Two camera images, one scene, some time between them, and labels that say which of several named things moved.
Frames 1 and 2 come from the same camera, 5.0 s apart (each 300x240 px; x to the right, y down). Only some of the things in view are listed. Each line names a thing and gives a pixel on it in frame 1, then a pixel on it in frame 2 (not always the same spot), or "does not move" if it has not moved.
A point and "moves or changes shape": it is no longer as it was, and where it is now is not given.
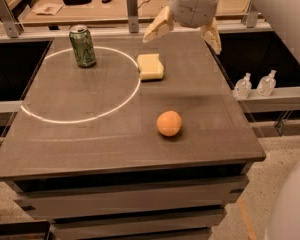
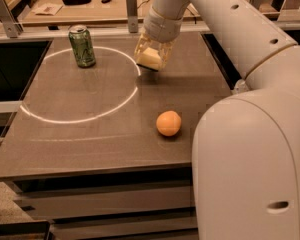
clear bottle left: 243,87 does not move
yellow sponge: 150,67 moves or changes shape
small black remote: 106,0 does not move
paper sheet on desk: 47,8 does not move
